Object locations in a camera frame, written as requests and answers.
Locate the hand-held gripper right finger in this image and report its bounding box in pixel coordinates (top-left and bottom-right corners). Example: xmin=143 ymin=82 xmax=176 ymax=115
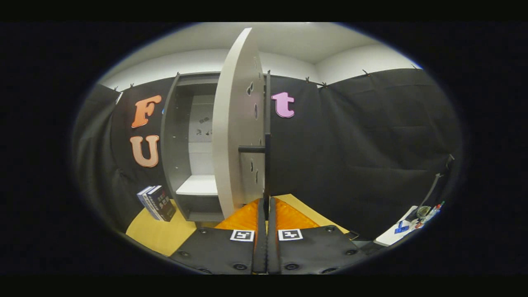
xmin=268 ymin=197 xmax=369 ymax=275

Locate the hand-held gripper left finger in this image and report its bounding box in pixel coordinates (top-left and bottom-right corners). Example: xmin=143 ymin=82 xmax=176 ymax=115
xmin=168 ymin=198 xmax=268 ymax=275

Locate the black door handle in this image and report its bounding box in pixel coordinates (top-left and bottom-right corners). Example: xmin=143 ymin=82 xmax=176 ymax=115
xmin=238 ymin=133 xmax=271 ymax=199

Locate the white cabinet shelf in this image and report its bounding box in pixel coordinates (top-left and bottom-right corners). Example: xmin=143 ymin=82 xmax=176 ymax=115
xmin=176 ymin=174 xmax=218 ymax=196

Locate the dark blue book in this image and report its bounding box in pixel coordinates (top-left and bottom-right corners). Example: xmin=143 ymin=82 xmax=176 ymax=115
xmin=146 ymin=186 xmax=177 ymax=222

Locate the white side table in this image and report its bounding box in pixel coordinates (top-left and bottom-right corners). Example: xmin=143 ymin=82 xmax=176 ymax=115
xmin=374 ymin=202 xmax=446 ymax=247

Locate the grey cabinet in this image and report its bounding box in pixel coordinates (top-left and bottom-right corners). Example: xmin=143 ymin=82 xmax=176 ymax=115
xmin=160 ymin=71 xmax=273 ymax=222

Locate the grey stand pole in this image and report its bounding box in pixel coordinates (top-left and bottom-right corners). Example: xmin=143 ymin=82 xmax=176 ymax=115
xmin=417 ymin=154 xmax=455 ymax=212

